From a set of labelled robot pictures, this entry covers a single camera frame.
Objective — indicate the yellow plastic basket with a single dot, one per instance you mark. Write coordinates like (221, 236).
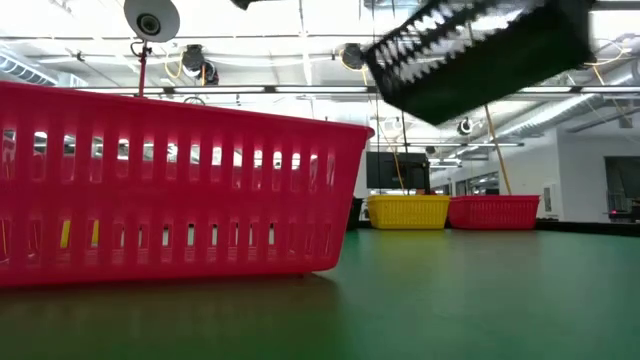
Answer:
(407, 197)
(407, 217)
(65, 234)

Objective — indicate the red plastic basket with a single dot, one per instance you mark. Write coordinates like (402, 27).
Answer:
(175, 205)
(492, 217)
(492, 198)

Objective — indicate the black plastic basket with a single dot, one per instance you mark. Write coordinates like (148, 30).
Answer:
(500, 65)

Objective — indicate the black monitor screen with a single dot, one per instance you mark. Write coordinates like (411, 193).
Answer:
(385, 170)

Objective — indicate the green table mat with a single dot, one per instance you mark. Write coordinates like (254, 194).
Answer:
(450, 300)

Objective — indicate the red desk lamp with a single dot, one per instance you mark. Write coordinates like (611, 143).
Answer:
(150, 20)

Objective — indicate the black aluminium table frame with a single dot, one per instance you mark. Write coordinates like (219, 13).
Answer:
(590, 226)

